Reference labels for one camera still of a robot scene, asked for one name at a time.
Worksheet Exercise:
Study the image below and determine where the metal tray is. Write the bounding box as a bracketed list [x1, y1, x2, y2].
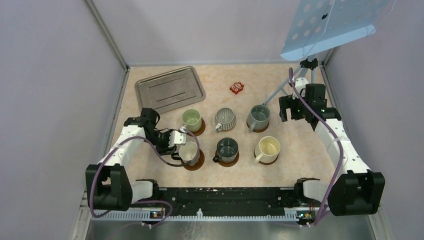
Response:
[134, 66, 206, 114]

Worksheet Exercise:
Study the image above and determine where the light blue tripod stand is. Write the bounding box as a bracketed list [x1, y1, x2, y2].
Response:
[263, 55, 319, 106]

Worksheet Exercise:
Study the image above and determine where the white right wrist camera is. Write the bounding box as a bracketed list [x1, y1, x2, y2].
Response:
[292, 77, 309, 100]

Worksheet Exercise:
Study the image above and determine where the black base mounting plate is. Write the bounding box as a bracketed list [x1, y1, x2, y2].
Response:
[147, 187, 321, 217]

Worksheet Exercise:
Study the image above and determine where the brown wooden coaster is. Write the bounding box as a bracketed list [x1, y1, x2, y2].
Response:
[212, 150, 240, 168]
[253, 151, 279, 166]
[246, 122, 270, 133]
[184, 150, 205, 171]
[193, 118, 206, 137]

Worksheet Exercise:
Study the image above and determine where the dark green mug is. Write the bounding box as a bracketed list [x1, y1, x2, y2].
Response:
[212, 137, 239, 164]

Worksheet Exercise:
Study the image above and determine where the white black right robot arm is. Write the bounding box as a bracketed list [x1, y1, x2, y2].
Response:
[278, 83, 386, 216]

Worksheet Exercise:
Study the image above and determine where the cream yellow mug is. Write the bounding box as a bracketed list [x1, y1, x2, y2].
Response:
[254, 136, 281, 155]

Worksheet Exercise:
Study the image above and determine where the grey ribbed mug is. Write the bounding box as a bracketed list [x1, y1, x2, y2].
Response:
[214, 107, 237, 133]

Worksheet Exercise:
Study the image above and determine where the grey blue mug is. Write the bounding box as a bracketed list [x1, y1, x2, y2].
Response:
[246, 104, 271, 131]

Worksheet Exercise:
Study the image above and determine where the red owl wooden toy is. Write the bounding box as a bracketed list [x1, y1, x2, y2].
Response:
[229, 81, 244, 95]

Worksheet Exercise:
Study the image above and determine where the light blue perforated board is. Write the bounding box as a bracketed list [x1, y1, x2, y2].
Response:
[280, 0, 396, 61]

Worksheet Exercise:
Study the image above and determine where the light green mug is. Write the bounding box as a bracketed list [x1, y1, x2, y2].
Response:
[181, 108, 202, 133]

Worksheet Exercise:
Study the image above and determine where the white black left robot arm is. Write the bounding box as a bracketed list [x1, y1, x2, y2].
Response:
[85, 108, 187, 211]

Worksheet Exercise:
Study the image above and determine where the black mug white inside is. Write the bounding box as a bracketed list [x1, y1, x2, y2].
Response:
[171, 141, 200, 167]

